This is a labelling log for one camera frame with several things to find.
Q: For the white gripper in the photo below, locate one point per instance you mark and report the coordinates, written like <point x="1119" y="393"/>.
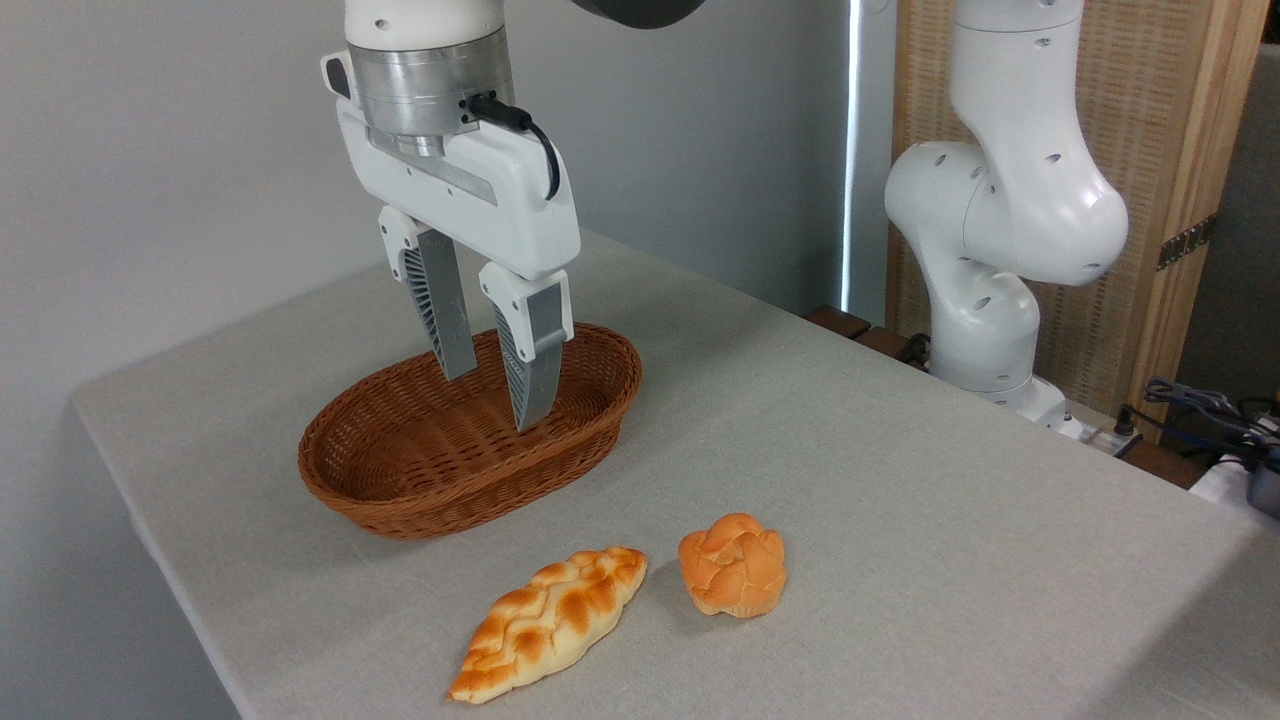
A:
<point x="500" y="195"/>

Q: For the long braided bread loaf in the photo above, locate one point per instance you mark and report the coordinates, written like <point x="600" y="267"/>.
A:
<point x="550" y="620"/>

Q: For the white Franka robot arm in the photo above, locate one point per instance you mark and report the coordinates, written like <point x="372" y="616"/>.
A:
<point x="1000" y="200"/>

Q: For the brown oval wicker basket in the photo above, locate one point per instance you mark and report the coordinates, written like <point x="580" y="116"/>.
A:
<point x="420" y="500"/>

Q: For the round knotted bread roll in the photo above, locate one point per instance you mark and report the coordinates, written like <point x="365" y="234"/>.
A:
<point x="735" y="570"/>

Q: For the grey tablecloth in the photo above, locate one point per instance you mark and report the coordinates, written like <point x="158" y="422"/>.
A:
<point x="900" y="550"/>

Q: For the black plug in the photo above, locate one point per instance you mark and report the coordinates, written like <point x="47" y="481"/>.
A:
<point x="1126" y="420"/>

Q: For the wooden folding screen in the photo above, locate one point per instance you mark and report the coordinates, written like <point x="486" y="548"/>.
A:
<point x="1150" y="120"/>

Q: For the metal screen hinge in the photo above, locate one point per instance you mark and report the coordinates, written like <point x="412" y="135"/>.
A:
<point x="1185" y="243"/>

